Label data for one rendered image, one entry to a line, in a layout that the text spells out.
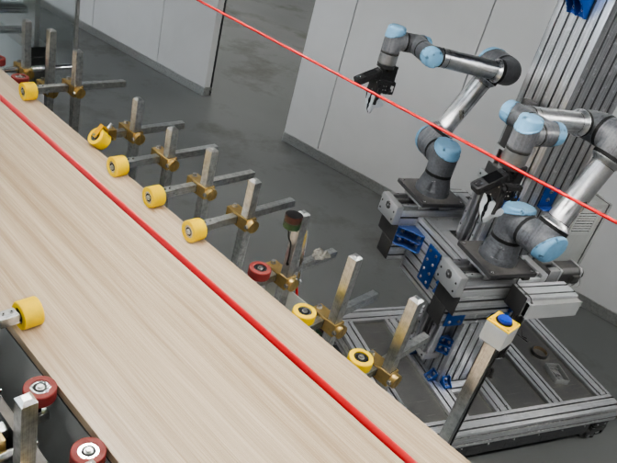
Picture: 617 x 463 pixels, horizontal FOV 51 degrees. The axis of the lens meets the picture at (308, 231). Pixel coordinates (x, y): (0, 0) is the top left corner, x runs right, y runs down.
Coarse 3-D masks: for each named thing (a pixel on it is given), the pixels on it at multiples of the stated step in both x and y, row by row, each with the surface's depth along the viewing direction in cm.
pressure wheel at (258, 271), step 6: (252, 264) 227; (258, 264) 228; (264, 264) 229; (252, 270) 224; (258, 270) 225; (264, 270) 226; (270, 270) 226; (252, 276) 224; (258, 276) 223; (264, 276) 224
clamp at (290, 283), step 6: (270, 264) 236; (276, 264) 237; (276, 270) 234; (276, 276) 234; (282, 276) 232; (294, 276) 233; (276, 282) 234; (282, 282) 232; (288, 282) 231; (294, 282) 231; (282, 288) 233; (288, 288) 231; (294, 288) 233
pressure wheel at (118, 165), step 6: (114, 156) 253; (120, 156) 254; (108, 162) 255; (114, 162) 252; (120, 162) 253; (126, 162) 254; (108, 168) 256; (114, 168) 254; (120, 168) 252; (126, 168) 254; (114, 174) 254; (120, 174) 254; (126, 174) 257
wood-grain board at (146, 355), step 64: (0, 128) 267; (64, 128) 281; (0, 192) 228; (64, 192) 238; (128, 192) 249; (0, 256) 199; (64, 256) 206; (128, 256) 214; (192, 256) 223; (64, 320) 182; (128, 320) 188; (192, 320) 195; (64, 384) 163; (128, 384) 168; (192, 384) 173; (256, 384) 179; (128, 448) 152; (192, 448) 156; (256, 448) 161; (320, 448) 165; (384, 448) 170; (448, 448) 176
